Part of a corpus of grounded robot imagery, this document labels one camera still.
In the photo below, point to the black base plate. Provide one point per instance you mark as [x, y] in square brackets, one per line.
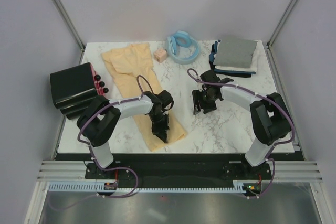
[120, 159]

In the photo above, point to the aluminium frame post right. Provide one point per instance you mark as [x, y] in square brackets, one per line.
[285, 16]

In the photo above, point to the yellow t shirt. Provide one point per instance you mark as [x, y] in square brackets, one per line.
[125, 64]

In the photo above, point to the small pink cube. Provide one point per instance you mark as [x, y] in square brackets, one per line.
[160, 55]

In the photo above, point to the black pink drawer organizer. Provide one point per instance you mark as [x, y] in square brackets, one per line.
[73, 89]

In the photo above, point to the aluminium frame rail front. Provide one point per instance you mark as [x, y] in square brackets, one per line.
[280, 171]

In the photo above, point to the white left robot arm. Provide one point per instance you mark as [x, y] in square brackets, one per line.
[100, 118]

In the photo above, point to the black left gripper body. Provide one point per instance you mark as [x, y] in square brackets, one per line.
[159, 121]

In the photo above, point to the aluminium frame post left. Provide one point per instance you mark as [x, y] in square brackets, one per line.
[68, 22]

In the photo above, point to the aluminium frame post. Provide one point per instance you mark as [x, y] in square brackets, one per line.
[285, 16]
[68, 22]

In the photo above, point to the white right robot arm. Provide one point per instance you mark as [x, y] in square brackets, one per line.
[271, 122]

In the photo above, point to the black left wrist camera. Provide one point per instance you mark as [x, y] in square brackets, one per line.
[166, 100]

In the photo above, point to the white slotted cable duct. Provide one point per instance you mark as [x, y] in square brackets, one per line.
[104, 187]

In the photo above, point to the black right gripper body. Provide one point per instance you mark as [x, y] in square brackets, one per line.
[208, 103]

